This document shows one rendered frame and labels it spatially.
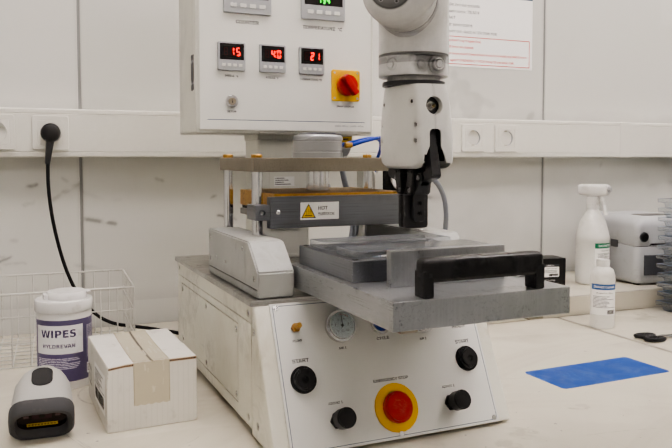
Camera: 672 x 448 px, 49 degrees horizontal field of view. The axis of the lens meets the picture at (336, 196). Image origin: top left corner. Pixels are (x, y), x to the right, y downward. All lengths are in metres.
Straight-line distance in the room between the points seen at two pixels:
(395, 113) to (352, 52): 0.48
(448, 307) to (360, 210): 0.37
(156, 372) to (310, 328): 0.22
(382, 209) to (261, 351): 0.30
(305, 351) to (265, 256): 0.13
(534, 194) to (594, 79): 0.38
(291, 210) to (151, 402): 0.32
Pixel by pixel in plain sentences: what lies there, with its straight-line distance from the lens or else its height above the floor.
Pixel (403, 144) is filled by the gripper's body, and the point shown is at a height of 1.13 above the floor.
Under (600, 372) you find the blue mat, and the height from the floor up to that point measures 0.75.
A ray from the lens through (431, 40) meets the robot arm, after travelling 0.87.
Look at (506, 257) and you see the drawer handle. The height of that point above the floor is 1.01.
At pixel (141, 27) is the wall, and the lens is 1.68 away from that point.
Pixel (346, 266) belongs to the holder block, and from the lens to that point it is 0.83.
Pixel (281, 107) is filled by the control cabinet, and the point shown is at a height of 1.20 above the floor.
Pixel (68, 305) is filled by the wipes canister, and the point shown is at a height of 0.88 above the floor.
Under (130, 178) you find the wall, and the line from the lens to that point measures 1.65.
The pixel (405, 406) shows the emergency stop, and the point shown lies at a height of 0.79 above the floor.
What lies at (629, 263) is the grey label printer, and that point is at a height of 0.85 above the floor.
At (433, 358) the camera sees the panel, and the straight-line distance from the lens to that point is 1.02.
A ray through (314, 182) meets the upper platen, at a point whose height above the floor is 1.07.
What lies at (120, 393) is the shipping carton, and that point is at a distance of 1.03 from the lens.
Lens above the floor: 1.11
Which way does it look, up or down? 3 degrees down
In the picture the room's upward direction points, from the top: straight up
